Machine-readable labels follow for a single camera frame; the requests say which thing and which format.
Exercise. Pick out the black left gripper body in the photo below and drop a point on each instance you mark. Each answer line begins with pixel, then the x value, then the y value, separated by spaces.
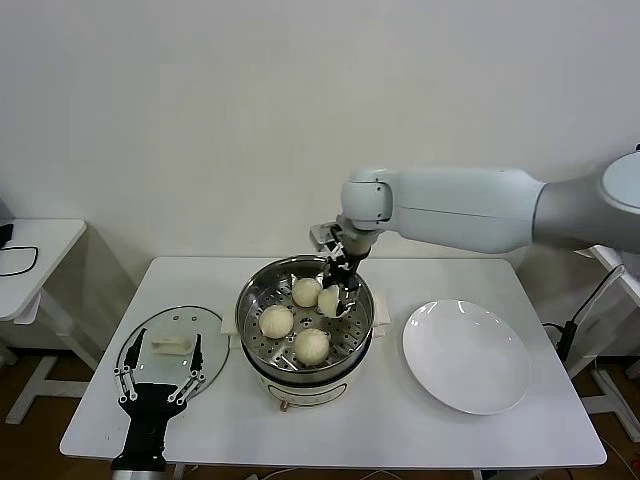
pixel 147 415

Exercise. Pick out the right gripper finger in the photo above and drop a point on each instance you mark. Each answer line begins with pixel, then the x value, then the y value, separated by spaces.
pixel 328 286
pixel 348 301

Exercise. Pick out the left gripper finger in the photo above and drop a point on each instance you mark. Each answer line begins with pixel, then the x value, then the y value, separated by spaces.
pixel 136 347
pixel 197 356

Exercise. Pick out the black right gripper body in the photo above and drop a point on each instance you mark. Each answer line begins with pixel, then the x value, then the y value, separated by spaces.
pixel 345 272

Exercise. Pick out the white steamed baozi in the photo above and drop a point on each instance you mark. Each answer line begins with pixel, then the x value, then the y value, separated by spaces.
pixel 276 322
pixel 329 302
pixel 311 346
pixel 305 292

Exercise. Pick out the round glass lid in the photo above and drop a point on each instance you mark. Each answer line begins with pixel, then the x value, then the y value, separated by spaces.
pixel 175 320

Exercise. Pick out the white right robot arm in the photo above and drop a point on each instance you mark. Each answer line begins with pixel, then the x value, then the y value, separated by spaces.
pixel 450 210

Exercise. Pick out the steel steamer basket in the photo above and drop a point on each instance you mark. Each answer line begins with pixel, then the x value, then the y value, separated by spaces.
pixel 350 340

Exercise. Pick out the white round plate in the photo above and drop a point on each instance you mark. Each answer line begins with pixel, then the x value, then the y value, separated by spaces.
pixel 465 355

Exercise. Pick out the small black device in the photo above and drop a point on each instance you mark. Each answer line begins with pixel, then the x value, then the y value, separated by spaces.
pixel 6 235

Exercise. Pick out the dark power adapter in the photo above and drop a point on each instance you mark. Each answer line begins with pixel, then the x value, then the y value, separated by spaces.
pixel 568 342

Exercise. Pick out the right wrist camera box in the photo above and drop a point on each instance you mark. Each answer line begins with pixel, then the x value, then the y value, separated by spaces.
pixel 322 234

